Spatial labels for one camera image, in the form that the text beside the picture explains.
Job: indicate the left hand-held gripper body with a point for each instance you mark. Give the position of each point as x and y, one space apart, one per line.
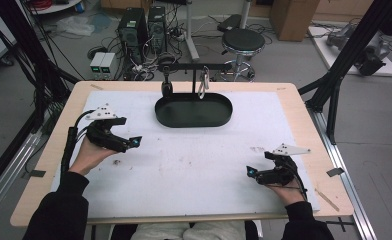
104 135

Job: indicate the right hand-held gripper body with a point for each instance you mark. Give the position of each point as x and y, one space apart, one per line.
277 175

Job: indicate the black key rack with tray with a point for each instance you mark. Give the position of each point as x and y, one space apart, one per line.
194 111

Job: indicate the person's right hand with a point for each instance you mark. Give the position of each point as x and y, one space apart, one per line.
289 195

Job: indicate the person's left hand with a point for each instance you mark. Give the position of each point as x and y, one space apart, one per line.
90 158

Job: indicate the thin wooden stick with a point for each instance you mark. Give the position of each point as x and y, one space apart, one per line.
327 200

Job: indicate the white power supply unit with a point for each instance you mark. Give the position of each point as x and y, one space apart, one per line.
108 65
96 65

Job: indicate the black tape piece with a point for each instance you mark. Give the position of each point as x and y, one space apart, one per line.
37 173
335 172

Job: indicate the white foam mat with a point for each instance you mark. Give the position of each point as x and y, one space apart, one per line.
184 186

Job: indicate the person's legs in pale pants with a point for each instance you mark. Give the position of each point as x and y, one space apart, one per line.
190 231

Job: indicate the large black computer tower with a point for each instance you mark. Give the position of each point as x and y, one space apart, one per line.
132 33

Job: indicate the slim black computer tower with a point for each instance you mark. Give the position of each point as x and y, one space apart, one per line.
157 28

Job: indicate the clear plastic bag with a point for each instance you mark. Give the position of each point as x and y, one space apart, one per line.
75 26

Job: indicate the white desk leg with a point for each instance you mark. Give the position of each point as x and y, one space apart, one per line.
191 36

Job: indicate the white floor board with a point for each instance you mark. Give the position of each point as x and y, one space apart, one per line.
327 53

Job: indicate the black round stool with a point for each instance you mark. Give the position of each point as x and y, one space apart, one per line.
243 40

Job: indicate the white round table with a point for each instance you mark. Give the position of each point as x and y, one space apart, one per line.
55 6

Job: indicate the flat black bag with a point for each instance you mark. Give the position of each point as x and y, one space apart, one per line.
229 22

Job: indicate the brown cardboard box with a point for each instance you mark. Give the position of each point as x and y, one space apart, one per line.
294 18

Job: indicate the grey machine on board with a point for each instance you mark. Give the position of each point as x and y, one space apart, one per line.
370 50

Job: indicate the aluminium rail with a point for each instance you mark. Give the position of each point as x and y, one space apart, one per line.
350 196
4 186

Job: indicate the black metal frame strut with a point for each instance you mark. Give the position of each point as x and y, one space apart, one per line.
27 43
347 50

